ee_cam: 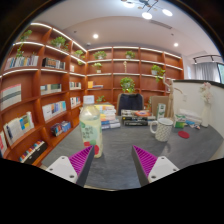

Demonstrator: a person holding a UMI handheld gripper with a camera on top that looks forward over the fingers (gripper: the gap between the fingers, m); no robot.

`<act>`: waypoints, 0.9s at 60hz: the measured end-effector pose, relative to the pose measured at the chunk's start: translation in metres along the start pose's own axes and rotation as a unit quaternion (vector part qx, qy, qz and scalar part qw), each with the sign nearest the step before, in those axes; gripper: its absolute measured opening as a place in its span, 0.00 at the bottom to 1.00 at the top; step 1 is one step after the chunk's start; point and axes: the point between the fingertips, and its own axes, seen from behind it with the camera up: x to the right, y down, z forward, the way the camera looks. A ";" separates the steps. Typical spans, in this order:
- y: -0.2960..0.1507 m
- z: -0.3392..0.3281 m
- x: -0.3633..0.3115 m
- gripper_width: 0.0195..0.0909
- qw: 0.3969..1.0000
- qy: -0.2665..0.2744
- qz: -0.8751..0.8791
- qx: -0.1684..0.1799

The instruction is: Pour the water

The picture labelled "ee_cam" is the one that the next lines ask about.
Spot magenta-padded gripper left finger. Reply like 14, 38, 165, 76
45, 145, 96, 188

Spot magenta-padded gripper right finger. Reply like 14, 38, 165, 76
131, 145, 180, 187

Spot clear drink bottle white cap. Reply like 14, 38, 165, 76
78, 95, 104, 159

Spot white patterned mug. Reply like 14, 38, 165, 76
149, 117, 174, 143

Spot green and white tissue box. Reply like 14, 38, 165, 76
174, 114, 188, 129

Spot green and white carton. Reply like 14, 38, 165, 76
155, 102, 167, 120

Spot stack of white tissue packs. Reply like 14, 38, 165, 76
178, 108, 203, 126

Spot tan chair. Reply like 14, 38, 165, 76
148, 95, 169, 116

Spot wooden artist mannequin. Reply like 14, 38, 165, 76
162, 74, 184, 119

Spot stack of colourful books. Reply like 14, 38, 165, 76
94, 103, 122, 130

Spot white vase with flowers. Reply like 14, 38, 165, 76
199, 81, 214, 128

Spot office chair with dark jacket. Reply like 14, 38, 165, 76
116, 92, 145, 117

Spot wooden shelf unit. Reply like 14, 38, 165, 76
0, 21, 185, 168

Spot grey curtain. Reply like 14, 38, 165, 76
194, 62, 221, 84

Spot window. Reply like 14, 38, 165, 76
217, 62, 224, 84

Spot black ceiling track light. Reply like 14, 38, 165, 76
192, 54, 223, 65

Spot ceiling air vent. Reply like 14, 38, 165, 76
149, 19, 174, 30

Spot ceiling lamp with round bulbs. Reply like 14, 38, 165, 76
120, 0, 174, 20

